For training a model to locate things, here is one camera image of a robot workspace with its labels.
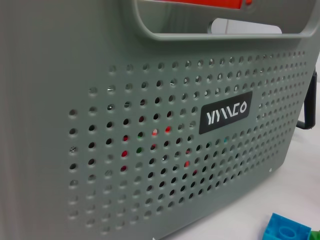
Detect blue square building block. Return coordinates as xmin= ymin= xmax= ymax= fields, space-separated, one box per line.
xmin=261 ymin=212 xmax=313 ymax=240

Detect small red building block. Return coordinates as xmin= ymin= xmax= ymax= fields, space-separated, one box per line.
xmin=121 ymin=136 xmax=130 ymax=172

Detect glass pitcher black handle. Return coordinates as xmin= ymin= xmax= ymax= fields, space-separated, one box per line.
xmin=296 ymin=71 xmax=318 ymax=131

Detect orange bin handle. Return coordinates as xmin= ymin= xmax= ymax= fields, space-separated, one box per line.
xmin=172 ymin=0 xmax=253 ymax=10

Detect grey perforated storage bin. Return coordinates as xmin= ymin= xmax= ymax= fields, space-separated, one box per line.
xmin=0 ymin=0 xmax=320 ymax=240

